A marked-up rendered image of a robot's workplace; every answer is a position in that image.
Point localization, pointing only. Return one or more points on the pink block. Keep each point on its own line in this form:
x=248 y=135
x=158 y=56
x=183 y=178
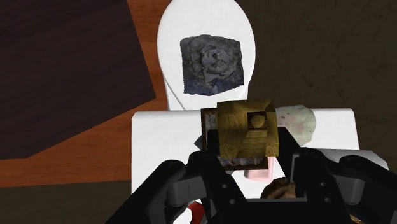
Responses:
x=259 y=173

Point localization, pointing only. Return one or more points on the white toilet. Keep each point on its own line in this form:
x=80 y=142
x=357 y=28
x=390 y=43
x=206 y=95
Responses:
x=161 y=142

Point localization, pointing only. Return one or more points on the red object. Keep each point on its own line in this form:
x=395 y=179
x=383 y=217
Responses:
x=196 y=212

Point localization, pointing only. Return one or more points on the brown round object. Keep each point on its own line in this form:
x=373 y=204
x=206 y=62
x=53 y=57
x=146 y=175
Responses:
x=277 y=189

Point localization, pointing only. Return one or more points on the brown framed grey box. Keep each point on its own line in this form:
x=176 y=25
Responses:
x=210 y=119

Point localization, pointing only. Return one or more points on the olive yellow box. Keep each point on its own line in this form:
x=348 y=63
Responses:
x=245 y=136

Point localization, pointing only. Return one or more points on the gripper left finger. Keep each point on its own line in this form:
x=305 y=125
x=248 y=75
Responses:
x=214 y=186

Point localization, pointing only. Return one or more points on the pale mottled round object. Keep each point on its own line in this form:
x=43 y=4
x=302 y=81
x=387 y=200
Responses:
x=297 y=124

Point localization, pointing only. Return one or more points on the grey mottled square cloth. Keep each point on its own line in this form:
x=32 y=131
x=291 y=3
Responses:
x=211 y=65

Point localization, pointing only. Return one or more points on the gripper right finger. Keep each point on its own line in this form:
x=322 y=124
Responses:
x=316 y=186

